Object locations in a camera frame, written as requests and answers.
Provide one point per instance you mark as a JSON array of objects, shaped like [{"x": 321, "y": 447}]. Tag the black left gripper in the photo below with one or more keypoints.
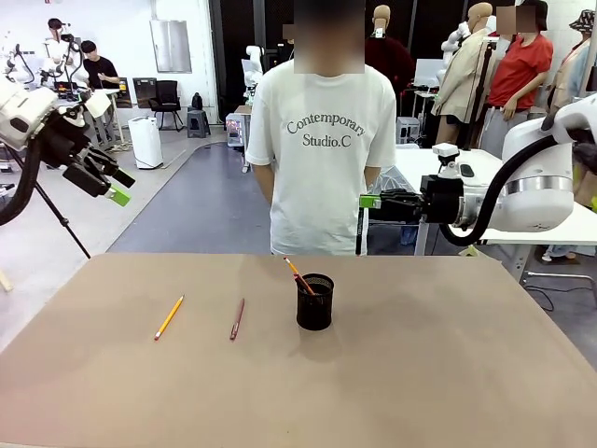
[{"x": 65, "y": 144}]

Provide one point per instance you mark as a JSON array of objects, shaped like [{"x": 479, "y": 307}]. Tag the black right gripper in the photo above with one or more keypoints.
[{"x": 440, "y": 200}]

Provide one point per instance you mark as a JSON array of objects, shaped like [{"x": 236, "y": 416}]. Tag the black marker pen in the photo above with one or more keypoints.
[{"x": 361, "y": 233}]

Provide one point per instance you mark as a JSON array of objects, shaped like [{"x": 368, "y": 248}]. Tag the pink retractable pen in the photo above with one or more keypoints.
[{"x": 237, "y": 319}]

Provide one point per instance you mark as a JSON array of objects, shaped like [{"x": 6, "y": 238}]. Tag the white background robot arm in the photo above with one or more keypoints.
[{"x": 254, "y": 60}]

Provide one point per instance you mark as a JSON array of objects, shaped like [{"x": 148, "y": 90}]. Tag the person's right forearm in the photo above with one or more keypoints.
[{"x": 263, "y": 184}]

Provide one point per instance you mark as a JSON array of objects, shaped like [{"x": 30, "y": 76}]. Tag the person's left forearm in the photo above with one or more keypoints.
[{"x": 372, "y": 179}]

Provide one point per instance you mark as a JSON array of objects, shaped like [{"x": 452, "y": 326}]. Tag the red pen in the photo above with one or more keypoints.
[{"x": 303, "y": 282}]

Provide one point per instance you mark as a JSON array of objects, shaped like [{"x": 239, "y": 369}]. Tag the black mesh pen holder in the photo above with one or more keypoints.
[{"x": 315, "y": 312}]

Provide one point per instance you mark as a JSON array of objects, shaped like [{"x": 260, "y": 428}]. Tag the white work table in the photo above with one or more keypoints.
[{"x": 415, "y": 161}]

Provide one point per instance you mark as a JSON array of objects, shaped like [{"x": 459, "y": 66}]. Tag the white air purifier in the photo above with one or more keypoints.
[{"x": 145, "y": 142}]

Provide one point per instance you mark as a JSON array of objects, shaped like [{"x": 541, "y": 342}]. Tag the grey computer case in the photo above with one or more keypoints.
[{"x": 408, "y": 130}]

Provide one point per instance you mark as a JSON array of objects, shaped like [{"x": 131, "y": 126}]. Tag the person in white t-shirt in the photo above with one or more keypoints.
[{"x": 322, "y": 186}]

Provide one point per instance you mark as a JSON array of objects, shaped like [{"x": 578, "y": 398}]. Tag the black cabinet box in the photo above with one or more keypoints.
[{"x": 144, "y": 91}]

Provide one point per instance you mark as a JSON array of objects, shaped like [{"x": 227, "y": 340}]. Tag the black office chair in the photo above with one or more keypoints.
[{"x": 165, "y": 98}]

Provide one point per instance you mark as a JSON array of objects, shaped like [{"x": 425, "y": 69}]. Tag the person in black shirt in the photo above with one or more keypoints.
[{"x": 100, "y": 70}]

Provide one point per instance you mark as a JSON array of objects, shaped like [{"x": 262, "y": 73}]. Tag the grey plastic stool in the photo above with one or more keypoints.
[{"x": 198, "y": 123}]

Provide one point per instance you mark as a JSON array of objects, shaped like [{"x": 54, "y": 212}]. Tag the person in white clothes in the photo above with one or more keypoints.
[{"x": 55, "y": 51}]

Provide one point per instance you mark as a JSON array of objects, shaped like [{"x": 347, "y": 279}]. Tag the mannequin in beige coat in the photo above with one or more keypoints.
[{"x": 462, "y": 79}]

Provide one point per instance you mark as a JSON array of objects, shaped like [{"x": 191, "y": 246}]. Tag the mannequin in dark red garment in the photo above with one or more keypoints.
[{"x": 392, "y": 60}]

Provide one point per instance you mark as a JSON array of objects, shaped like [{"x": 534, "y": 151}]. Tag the computer case with lights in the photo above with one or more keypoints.
[{"x": 235, "y": 130}]

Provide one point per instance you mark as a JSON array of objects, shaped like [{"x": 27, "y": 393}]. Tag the wooden block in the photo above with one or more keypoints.
[{"x": 5, "y": 281}]

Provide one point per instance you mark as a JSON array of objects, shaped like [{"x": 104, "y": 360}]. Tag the person in red shirt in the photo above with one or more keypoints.
[{"x": 522, "y": 70}]

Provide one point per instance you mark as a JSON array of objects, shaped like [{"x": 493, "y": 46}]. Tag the mannequin with bucket hat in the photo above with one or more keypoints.
[{"x": 573, "y": 70}]

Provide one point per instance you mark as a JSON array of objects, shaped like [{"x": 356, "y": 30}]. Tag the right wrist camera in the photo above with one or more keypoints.
[{"x": 445, "y": 151}]

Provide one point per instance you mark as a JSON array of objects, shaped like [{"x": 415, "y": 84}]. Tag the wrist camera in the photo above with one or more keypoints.
[
  {"x": 98, "y": 105},
  {"x": 445, "y": 151}
]

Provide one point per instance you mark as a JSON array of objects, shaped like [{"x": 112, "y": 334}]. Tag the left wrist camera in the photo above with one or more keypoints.
[{"x": 98, "y": 105}]

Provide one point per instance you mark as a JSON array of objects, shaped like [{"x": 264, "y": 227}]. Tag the metal wall panel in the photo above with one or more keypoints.
[{"x": 170, "y": 46}]

